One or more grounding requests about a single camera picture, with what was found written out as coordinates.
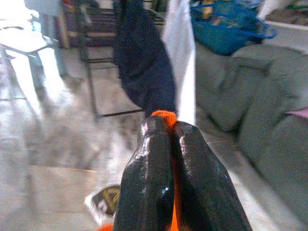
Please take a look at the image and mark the blue plastic laundry basket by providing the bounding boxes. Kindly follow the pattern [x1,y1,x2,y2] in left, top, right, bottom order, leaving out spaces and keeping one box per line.
[190,0,277,56]

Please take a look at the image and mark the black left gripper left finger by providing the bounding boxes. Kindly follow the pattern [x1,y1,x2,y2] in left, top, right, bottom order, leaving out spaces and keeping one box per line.
[113,117,176,231]

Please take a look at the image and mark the orange shirt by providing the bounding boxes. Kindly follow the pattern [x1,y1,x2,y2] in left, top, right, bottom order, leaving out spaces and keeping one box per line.
[96,110,186,231]

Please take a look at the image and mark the green leather sofa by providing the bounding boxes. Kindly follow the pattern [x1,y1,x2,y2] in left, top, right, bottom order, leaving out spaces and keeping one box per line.
[194,43,308,200]

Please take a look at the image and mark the light blue child chair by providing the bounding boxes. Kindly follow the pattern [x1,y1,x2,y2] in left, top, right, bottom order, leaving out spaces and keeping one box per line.
[0,28,67,104]

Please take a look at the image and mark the black metal drying rack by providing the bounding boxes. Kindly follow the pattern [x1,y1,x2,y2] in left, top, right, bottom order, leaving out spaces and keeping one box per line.
[55,0,169,121]

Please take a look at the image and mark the navy garment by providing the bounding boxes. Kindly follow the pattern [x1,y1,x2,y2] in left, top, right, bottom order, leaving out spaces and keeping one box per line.
[113,0,178,118]

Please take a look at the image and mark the white shirt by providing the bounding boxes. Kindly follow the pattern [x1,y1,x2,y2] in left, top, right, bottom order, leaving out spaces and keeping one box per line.
[162,0,197,126]

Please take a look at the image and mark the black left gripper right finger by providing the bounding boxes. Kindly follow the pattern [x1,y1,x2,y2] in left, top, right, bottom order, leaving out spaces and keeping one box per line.
[172,121,253,231]

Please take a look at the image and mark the white plastic bin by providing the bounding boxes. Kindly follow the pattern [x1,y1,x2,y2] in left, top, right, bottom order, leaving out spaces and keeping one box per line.
[259,0,308,49]

